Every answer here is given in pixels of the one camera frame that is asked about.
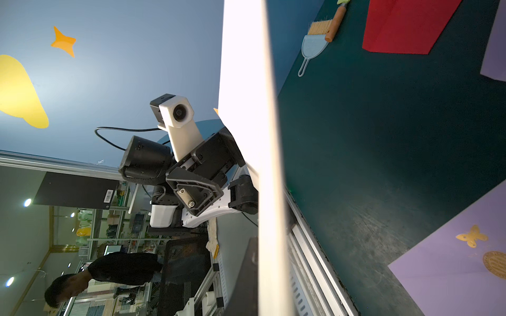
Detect green toy rake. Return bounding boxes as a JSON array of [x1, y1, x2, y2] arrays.
[[325, 0, 350, 43]]

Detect lilac envelope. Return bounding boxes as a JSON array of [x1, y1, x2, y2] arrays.
[[480, 0, 506, 82], [389, 183, 505, 315]]

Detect red envelope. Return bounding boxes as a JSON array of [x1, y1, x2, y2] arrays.
[[362, 0, 461, 55]]

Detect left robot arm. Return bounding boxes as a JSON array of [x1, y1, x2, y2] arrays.
[[119, 128, 258, 234]]

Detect black monitor panel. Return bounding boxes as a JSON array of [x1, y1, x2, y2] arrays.
[[33, 172, 119, 210]]

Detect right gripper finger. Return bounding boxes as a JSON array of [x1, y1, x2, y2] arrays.
[[224, 237, 258, 316]]

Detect aluminium front rail base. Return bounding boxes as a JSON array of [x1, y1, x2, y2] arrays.
[[213, 189, 358, 316]]

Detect blue toy brush dustpan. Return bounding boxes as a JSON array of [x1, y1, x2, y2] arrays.
[[298, 20, 332, 77]]

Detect person in black shirt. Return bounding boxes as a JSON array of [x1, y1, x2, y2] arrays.
[[44, 252, 163, 308]]

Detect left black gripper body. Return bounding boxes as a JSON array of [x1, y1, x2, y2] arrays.
[[166, 127, 245, 216]]

